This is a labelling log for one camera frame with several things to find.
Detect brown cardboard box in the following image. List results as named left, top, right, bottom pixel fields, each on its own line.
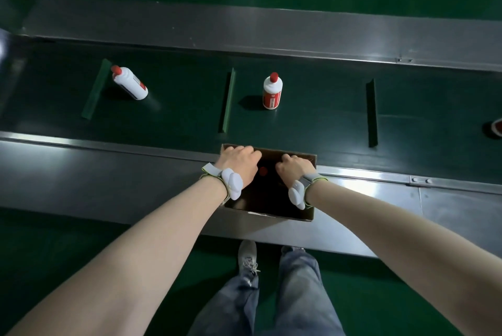
left=219, top=144, right=318, bottom=223

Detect dark green conveyor belt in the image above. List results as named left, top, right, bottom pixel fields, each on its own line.
left=0, top=38, right=502, bottom=186

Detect narrow metal conveyor side rail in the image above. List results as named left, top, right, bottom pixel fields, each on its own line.
left=17, top=0, right=502, bottom=73

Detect person's right hand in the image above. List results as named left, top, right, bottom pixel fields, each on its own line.
left=275, top=154, right=317, bottom=189

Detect white wrist tracker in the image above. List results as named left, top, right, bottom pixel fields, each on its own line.
left=288, top=173, right=329, bottom=211
left=201, top=163, right=244, bottom=201

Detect person's left hand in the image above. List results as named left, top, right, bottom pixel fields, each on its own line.
left=214, top=146, right=263, bottom=188

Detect white right wrist tracker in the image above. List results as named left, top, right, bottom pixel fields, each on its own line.
left=288, top=173, right=329, bottom=211

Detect blue jeans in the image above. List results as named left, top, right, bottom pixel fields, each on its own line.
left=187, top=245, right=346, bottom=336

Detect green belt cleat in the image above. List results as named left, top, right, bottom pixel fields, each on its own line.
left=81, top=58, right=113, bottom=121
left=366, top=79, right=379, bottom=148
left=218, top=68, right=237, bottom=135

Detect person's right forearm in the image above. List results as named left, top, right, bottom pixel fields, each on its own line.
left=309, top=180, right=502, bottom=336

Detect grey sneaker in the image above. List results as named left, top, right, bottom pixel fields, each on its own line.
left=238, top=239, right=261, bottom=278

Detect person's left forearm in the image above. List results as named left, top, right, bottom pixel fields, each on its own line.
left=7, top=176, right=229, bottom=336

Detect wide metal conveyor side rail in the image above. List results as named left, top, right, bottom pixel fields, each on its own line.
left=0, top=131, right=502, bottom=260

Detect white left wrist tracker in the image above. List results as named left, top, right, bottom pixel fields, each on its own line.
left=201, top=163, right=244, bottom=201

